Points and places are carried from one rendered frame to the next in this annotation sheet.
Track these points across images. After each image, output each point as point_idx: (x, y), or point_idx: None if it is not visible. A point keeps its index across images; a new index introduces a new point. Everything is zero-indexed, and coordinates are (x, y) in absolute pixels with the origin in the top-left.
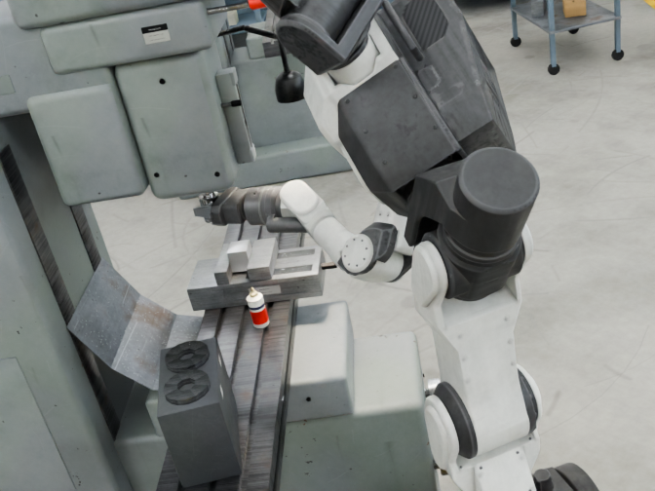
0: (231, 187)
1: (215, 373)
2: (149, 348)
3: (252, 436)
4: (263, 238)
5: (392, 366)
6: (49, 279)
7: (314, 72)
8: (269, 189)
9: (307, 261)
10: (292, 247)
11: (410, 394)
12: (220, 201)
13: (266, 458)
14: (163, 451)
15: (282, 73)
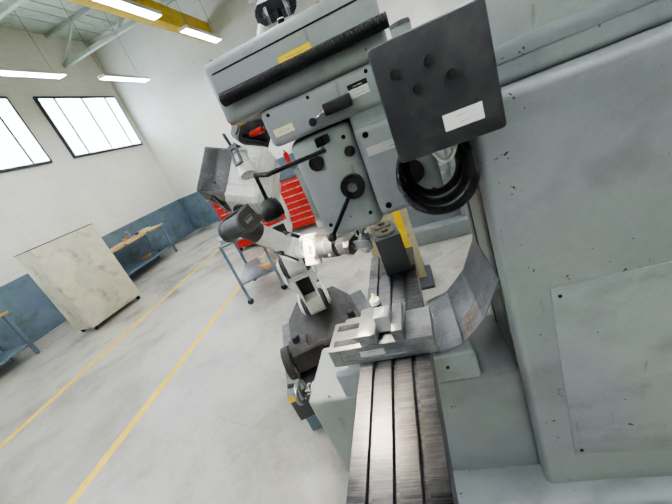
0: (346, 240)
1: (372, 232)
2: (458, 302)
3: (380, 271)
4: (391, 416)
5: (329, 369)
6: (466, 207)
7: (268, 146)
8: (321, 235)
9: (340, 334)
10: (360, 394)
11: (325, 352)
12: (352, 232)
13: (372, 263)
14: None
15: (270, 197)
